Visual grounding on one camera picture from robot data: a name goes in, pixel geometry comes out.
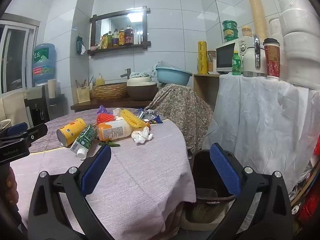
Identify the grey woven table mat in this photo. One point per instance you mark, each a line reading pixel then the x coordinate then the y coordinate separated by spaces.
pixel 62 120

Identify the slim white bottle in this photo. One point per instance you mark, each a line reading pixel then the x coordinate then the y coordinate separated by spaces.
pixel 136 38
pixel 140 38

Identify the orange white bottle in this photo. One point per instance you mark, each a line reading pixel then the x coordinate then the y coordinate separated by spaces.
pixel 112 131

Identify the glass jar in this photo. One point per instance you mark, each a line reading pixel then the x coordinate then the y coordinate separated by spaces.
pixel 211 63

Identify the wooden framed mirror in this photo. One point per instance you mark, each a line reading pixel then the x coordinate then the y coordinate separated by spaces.
pixel 117 22

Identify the green tissue pack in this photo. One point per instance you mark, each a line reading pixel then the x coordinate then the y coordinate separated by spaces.
pixel 80 43

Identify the orange foam net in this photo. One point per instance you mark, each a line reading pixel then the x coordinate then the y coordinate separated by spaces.
pixel 105 118

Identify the wicker basket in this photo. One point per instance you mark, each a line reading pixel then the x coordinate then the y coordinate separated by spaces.
pixel 110 92

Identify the white tissue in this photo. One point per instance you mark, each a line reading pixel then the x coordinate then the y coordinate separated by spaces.
pixel 141 135

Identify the white pot with lid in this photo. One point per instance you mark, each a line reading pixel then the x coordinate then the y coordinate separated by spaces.
pixel 5 125

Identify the dark sauce bottle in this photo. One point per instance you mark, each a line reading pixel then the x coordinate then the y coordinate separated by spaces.
pixel 129 36

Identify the purple label bottle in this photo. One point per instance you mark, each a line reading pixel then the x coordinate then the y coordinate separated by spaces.
pixel 115 38

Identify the cream cup holder tube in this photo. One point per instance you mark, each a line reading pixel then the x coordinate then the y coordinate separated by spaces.
pixel 52 88

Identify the window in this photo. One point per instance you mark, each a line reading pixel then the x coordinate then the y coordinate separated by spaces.
pixel 15 55

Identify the red packaging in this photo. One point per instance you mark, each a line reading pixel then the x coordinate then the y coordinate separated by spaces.
pixel 310 202

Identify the yellow soap bottle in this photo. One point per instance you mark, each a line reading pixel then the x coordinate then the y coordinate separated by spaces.
pixel 100 81

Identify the small white wrapper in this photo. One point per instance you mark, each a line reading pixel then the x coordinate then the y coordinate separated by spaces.
pixel 118 112

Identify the green bean pod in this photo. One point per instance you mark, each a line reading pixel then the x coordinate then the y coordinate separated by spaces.
pixel 112 144

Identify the tan lid jar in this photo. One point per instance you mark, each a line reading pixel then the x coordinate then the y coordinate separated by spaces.
pixel 246 32

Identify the dark wooden counter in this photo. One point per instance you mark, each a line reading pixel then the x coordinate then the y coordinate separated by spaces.
pixel 85 106

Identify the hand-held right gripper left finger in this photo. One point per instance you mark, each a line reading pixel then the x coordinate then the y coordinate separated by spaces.
pixel 96 170

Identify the green yellow bottle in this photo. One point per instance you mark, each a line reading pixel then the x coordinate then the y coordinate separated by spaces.
pixel 110 40

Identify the bundle of wooden chopsticks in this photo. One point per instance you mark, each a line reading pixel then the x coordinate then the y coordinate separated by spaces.
pixel 83 83

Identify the pink tablecloth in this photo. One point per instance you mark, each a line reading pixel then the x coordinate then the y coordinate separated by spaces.
pixel 140 170

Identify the small pink cup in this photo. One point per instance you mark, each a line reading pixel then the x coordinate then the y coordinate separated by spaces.
pixel 94 47

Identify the brown cream rice cooker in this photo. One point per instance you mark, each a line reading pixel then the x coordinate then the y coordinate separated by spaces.
pixel 141 91

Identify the yellow wrap roll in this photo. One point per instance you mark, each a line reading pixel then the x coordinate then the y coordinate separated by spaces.
pixel 203 57

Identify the white thermos jug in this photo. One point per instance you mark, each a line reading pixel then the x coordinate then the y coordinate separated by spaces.
pixel 250 60

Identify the blue water jug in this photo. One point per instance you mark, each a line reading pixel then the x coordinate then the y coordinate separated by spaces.
pixel 43 62

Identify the light blue towel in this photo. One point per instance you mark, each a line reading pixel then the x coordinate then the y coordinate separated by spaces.
pixel 140 75

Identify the floral cloth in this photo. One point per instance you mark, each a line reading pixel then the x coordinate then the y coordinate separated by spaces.
pixel 180 110

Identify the green soda bottle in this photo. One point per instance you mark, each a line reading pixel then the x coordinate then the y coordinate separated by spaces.
pixel 236 65

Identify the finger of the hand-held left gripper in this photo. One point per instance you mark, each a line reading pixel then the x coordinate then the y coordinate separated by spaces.
pixel 17 128
pixel 37 132

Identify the red paper cup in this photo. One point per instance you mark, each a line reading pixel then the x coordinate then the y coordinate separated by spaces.
pixel 272 60

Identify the metal faucet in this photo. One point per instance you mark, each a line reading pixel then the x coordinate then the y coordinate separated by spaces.
pixel 128 72

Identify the cream chopstick holder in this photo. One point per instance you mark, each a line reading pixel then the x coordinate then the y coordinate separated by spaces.
pixel 83 95

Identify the white microwave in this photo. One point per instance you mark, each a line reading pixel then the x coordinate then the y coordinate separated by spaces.
pixel 225 57

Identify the green white bottle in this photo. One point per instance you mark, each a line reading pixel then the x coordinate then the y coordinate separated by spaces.
pixel 83 140

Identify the light blue basin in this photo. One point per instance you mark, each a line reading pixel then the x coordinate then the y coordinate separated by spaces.
pixel 172 77

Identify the yellow foam net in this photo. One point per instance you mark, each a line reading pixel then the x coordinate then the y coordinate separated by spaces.
pixel 132 119

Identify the person's left hand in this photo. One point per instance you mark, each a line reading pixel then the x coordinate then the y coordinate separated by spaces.
pixel 10 187

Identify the yellow snack packet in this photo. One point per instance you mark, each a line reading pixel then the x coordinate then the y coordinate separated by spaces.
pixel 103 42

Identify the stack of beige paper cups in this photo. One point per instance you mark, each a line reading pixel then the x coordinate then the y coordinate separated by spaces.
pixel 257 12

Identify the blue foil snack packet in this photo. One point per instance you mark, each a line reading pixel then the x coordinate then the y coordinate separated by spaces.
pixel 150 116

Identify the dark brown trash bin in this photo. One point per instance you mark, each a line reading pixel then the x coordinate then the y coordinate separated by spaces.
pixel 202 170

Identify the light wooden shelf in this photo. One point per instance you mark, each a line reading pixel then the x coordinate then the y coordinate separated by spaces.
pixel 202 90

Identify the amber oil bottle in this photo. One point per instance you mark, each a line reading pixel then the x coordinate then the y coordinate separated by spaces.
pixel 121 37

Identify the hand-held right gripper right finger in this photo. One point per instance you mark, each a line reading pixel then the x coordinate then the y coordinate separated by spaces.
pixel 225 170

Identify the water dispenser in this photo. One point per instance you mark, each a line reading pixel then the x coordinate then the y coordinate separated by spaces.
pixel 37 110

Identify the yellow can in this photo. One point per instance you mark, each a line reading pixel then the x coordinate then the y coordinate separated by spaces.
pixel 71 131

